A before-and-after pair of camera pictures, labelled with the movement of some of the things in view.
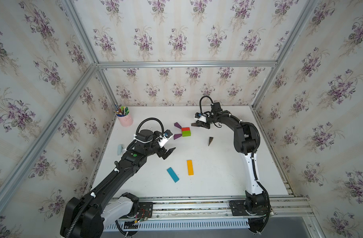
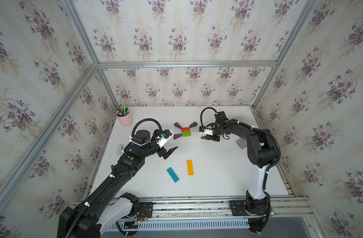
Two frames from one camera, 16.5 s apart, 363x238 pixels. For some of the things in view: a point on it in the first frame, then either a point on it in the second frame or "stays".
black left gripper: x=161 y=151 stays
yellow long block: x=190 y=166 stays
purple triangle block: x=176 y=124 stays
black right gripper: x=204 y=124 to x=213 y=137
